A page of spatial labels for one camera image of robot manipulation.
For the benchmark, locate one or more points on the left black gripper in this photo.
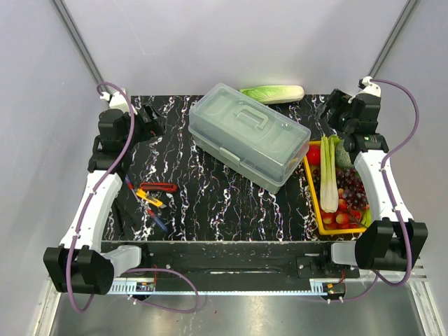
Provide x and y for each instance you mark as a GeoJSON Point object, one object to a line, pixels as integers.
{"type": "Point", "coordinates": [157, 126]}

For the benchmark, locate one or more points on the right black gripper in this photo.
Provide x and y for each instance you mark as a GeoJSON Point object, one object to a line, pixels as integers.
{"type": "Point", "coordinates": [339, 101]}

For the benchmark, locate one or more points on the clear grey plastic toolbox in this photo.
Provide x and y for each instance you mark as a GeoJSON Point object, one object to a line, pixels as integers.
{"type": "Point", "coordinates": [256, 141]}

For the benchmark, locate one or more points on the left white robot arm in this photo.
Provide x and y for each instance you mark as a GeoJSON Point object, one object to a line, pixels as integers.
{"type": "Point", "coordinates": [78, 265]}

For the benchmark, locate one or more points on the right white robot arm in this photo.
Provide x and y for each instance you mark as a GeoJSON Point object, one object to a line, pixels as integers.
{"type": "Point", "coordinates": [394, 240]}

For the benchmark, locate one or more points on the red tomato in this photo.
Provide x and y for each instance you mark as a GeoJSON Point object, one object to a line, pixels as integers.
{"type": "Point", "coordinates": [314, 155]}

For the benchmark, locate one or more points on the dark purple grape bunch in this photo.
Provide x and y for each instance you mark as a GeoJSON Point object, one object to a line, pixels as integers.
{"type": "Point", "coordinates": [351, 189]}

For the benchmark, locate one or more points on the napa cabbage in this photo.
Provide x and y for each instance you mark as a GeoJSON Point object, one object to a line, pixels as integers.
{"type": "Point", "coordinates": [274, 94]}

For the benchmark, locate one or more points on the yellow utility knife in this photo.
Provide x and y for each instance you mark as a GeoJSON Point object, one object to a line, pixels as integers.
{"type": "Point", "coordinates": [151, 200]}

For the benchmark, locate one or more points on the black marble pattern mat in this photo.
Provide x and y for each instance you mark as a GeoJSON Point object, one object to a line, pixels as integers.
{"type": "Point", "coordinates": [213, 202]}

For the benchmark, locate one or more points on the green celery stalk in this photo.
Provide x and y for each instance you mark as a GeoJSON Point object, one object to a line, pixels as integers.
{"type": "Point", "coordinates": [328, 189]}

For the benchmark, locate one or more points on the red lychee fruits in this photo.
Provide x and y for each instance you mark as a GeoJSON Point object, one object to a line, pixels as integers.
{"type": "Point", "coordinates": [343, 219]}

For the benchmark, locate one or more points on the yellow plastic basket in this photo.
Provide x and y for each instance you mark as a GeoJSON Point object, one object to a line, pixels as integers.
{"type": "Point", "coordinates": [313, 174]}

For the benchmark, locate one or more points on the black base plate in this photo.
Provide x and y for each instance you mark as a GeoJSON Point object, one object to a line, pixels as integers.
{"type": "Point", "coordinates": [302, 259]}

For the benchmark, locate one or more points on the aluminium frame rail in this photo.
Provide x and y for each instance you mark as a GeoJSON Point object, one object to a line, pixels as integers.
{"type": "Point", "coordinates": [233, 283]}

